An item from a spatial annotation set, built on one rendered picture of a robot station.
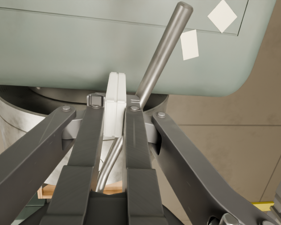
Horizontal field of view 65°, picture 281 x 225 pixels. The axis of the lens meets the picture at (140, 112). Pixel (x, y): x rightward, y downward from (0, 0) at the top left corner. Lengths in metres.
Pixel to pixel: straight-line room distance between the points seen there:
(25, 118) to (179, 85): 0.21
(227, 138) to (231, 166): 0.35
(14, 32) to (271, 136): 2.25
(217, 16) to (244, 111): 1.79
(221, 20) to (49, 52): 0.19
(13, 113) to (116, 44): 0.18
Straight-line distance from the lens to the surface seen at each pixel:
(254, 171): 2.54
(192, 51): 0.27
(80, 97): 0.34
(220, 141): 2.10
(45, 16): 0.25
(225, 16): 0.28
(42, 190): 0.89
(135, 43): 0.25
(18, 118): 0.35
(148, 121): 0.15
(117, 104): 0.16
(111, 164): 0.25
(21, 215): 0.99
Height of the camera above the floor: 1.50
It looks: 61 degrees down
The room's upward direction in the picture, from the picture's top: 163 degrees clockwise
